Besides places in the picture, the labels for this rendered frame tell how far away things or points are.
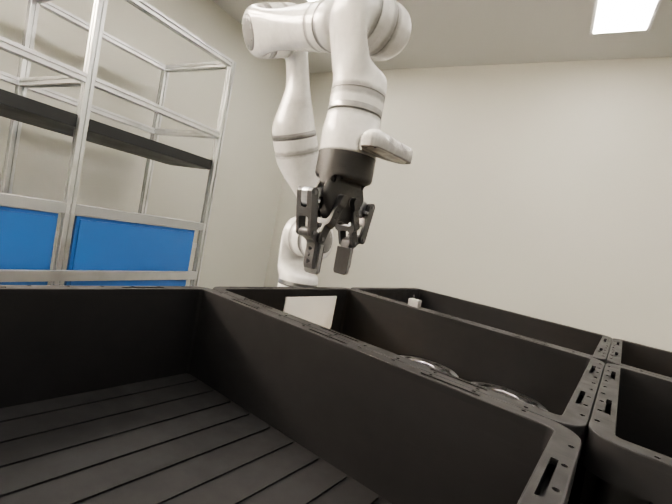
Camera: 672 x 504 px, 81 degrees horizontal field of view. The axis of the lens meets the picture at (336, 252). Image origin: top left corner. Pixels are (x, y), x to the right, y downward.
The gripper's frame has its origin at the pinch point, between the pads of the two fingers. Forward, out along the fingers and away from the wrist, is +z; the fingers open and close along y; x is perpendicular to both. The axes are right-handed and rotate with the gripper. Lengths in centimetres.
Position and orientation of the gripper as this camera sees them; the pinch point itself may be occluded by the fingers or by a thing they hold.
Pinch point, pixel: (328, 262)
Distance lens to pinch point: 51.7
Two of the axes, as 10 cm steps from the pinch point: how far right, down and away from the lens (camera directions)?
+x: 7.7, 1.8, -6.1
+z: -1.8, 9.8, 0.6
